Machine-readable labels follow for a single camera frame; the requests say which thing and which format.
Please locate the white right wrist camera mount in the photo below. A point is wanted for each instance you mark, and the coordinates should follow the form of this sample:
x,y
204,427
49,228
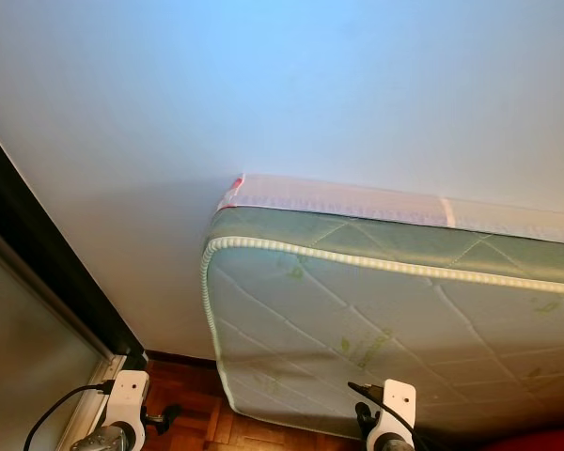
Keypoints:
x,y
398,402

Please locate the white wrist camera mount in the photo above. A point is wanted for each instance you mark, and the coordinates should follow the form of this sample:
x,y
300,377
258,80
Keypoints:
x,y
398,402
129,395

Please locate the frosted glass sliding door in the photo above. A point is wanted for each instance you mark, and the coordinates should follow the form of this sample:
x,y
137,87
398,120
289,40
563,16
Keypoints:
x,y
28,376

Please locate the green white quilted mattress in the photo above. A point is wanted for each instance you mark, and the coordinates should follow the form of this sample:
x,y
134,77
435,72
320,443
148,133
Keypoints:
x,y
367,319

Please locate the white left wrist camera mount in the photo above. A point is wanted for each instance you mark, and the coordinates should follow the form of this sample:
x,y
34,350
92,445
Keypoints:
x,y
129,395

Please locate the black door frame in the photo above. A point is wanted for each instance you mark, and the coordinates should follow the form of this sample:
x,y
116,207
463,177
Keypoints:
x,y
38,235

